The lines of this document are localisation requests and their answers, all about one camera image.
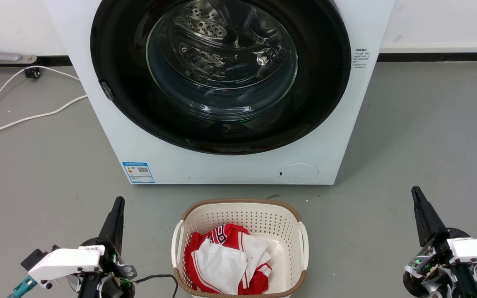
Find cream plastic laundry basket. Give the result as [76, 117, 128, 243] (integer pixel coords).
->
[171, 198, 309, 298]

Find thick white floor cable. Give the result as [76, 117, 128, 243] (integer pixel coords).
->
[0, 95, 88, 139]

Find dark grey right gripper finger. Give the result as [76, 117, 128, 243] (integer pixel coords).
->
[411, 186, 448, 248]

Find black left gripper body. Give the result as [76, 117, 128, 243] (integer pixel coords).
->
[67, 238, 138, 298]

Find white front-load washing machine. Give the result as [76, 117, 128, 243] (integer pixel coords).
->
[44, 0, 396, 185]

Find black baseboard strip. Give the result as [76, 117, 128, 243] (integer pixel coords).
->
[377, 52, 477, 63]
[0, 55, 73, 67]

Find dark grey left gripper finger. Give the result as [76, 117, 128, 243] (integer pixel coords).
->
[97, 196, 125, 254]

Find small printed text label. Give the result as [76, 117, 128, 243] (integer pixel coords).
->
[352, 48, 372, 69]

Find teal cable connector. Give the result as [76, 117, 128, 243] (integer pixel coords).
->
[7, 276, 38, 298]

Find red and white jersey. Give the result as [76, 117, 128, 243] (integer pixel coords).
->
[184, 223, 273, 295]

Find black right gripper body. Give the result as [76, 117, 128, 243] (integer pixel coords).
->
[402, 228, 477, 298]

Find steel perforated washer drum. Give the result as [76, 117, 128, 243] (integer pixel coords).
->
[147, 0, 298, 113]

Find round black glass washer door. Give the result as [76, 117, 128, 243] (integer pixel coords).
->
[90, 0, 352, 156]

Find blue energy label sticker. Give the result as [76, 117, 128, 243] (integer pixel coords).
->
[122, 161, 155, 184]

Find round white filter cover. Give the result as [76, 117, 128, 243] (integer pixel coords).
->
[278, 163, 319, 185]

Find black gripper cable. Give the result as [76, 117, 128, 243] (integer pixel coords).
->
[132, 274, 179, 298]

